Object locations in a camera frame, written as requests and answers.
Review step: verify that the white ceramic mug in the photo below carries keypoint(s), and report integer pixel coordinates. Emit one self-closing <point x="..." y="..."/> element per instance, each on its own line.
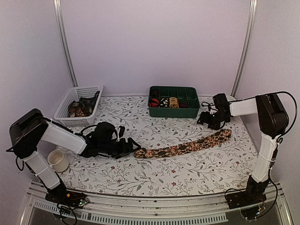
<point x="58" y="161"/>

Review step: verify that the rolled black white tie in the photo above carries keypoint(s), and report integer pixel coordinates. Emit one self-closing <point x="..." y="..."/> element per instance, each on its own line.
<point x="164" y="102"/>

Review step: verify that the green divided organizer box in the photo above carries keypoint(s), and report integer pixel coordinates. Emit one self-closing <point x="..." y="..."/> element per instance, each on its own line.
<point x="187" y="93"/>

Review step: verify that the rolled tan tie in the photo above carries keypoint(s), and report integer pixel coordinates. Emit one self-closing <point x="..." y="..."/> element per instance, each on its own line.
<point x="173" y="102"/>

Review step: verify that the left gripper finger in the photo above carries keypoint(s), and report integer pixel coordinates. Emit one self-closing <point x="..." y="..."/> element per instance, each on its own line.
<point x="132" y="144"/>
<point x="126" y="153"/>

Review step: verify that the left aluminium frame post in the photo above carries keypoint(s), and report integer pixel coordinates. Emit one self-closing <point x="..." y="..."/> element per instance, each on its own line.
<point x="64" y="41"/>

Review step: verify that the floral patterned table mat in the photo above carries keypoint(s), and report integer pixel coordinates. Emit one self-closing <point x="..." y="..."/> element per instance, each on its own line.
<point x="209" y="171"/>

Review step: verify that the rolled dark brown tie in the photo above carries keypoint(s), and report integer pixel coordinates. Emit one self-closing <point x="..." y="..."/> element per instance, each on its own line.
<point x="155" y="93"/>

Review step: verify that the pale green ceramic bowl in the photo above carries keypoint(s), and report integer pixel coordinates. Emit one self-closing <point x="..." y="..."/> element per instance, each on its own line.
<point x="230" y="98"/>

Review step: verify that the pile of dark ties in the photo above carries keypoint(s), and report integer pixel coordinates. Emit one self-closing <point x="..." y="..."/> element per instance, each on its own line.
<point x="84" y="107"/>

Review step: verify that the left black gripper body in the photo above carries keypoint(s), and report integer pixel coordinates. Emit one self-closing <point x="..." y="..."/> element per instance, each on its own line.
<point x="107" y="148"/>

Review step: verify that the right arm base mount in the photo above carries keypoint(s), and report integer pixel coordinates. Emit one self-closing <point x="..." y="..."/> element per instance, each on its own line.
<point x="241" y="199"/>

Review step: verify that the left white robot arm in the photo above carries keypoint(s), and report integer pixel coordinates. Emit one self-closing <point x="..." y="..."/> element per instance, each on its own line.
<point x="33" y="130"/>

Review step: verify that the white plastic basket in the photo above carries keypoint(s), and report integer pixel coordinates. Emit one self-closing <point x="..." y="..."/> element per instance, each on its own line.
<point x="74" y="94"/>

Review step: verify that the right aluminium frame post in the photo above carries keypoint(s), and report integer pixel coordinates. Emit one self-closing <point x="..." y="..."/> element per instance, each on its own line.
<point x="246" y="44"/>

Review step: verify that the rolled orange black tie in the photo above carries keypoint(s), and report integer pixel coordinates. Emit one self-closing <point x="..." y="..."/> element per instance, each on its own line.
<point x="154" y="102"/>

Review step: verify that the flamingo patterned tie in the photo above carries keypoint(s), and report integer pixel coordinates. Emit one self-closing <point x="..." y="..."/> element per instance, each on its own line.
<point x="207" y="142"/>

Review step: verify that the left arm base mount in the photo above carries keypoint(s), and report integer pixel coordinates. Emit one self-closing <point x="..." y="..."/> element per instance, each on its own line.
<point x="74" y="200"/>

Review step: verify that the front aluminium rail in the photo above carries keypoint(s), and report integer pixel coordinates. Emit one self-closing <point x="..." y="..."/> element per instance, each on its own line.
<point x="104" y="209"/>

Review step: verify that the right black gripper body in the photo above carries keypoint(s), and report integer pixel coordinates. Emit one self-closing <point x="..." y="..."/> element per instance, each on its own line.
<point x="214" y="121"/>

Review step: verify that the aluminium frame post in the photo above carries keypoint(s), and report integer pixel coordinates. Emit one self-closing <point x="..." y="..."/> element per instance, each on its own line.
<point x="246" y="44"/>
<point x="64" y="41"/>

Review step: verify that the rolled dark red tie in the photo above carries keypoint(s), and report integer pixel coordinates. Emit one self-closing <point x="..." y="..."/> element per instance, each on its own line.
<point x="183" y="104"/>

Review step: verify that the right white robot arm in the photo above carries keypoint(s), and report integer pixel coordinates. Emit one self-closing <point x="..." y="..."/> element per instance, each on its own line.
<point x="273" y="122"/>

